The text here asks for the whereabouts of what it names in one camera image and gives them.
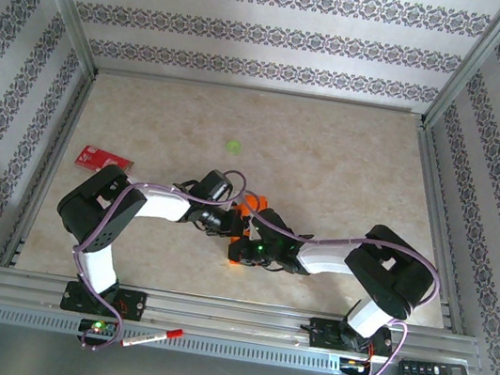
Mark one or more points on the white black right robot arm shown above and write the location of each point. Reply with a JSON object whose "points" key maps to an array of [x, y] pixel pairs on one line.
{"points": [[324, 258]]}

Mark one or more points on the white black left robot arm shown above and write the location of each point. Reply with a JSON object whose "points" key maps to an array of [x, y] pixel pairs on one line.
{"points": [[97, 268]]}

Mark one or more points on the small green round sticker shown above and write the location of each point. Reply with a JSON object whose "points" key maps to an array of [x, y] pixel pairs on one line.
{"points": [[233, 147]]}

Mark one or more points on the white marker with red cap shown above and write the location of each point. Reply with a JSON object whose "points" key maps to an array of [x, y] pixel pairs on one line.
{"points": [[150, 337]]}

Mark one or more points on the red card box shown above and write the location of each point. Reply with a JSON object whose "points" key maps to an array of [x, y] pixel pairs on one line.
{"points": [[93, 158]]}

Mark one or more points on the left controller board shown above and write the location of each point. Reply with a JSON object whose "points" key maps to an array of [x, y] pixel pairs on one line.
{"points": [[97, 326]]}

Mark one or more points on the aluminium mounting rail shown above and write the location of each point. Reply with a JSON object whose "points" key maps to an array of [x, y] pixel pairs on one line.
{"points": [[229, 317]]}

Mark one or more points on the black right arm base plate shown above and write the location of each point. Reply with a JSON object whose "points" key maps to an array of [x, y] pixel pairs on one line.
{"points": [[324, 335]]}

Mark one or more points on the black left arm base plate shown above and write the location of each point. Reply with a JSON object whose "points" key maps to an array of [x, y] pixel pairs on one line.
{"points": [[134, 304]]}

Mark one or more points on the aluminium back rail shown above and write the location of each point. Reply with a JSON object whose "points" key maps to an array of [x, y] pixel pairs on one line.
{"points": [[260, 90]]}

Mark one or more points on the aluminium side rail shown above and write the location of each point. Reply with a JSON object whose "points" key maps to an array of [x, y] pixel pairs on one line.
{"points": [[51, 165], [439, 227]]}

